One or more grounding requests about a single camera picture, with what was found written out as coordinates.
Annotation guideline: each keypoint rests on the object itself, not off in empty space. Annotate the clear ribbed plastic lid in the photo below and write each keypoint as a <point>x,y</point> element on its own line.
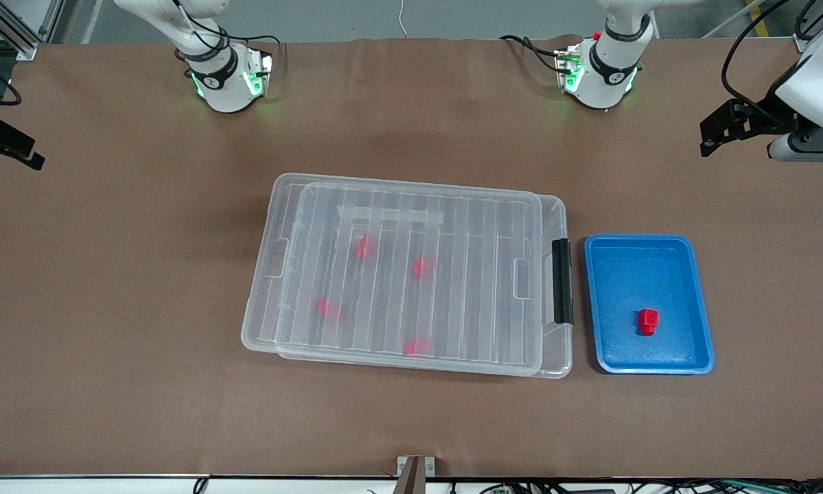
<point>452,322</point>

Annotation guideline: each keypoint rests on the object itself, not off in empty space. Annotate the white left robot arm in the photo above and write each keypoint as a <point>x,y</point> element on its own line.
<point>610,68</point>

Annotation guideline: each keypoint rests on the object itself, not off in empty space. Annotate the brown table cover sheet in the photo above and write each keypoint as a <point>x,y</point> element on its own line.
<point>109,309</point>

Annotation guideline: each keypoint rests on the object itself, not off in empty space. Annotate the blue plastic tray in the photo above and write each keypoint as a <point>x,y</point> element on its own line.
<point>631,267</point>

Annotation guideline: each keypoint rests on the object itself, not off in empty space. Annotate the grey metal camera mount bracket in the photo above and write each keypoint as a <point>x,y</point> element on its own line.
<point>415,473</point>

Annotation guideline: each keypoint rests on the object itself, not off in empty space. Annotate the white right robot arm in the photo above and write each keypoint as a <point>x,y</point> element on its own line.
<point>222,82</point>

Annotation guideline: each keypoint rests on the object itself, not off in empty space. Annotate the aluminium frame post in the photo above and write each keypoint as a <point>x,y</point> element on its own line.
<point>25,49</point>
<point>802,42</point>

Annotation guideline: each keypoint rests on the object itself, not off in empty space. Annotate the red block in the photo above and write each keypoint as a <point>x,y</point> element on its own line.
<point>422,267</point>
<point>365,247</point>
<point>327,309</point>
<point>648,321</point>
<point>416,346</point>

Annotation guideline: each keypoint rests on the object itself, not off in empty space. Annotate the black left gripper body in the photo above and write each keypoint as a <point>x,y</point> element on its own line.
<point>767,114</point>

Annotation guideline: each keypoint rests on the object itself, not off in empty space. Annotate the clear plastic storage box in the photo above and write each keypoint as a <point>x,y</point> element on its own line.
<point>557,357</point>

